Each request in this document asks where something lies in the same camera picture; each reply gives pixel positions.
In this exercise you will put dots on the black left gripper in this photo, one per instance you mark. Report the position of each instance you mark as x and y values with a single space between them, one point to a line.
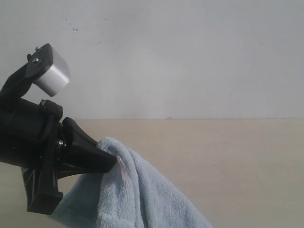
29 136

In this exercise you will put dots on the light blue terry towel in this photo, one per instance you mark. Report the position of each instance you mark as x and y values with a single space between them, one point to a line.
133 194

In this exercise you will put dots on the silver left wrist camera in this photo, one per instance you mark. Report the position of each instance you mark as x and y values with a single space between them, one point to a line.
47 69

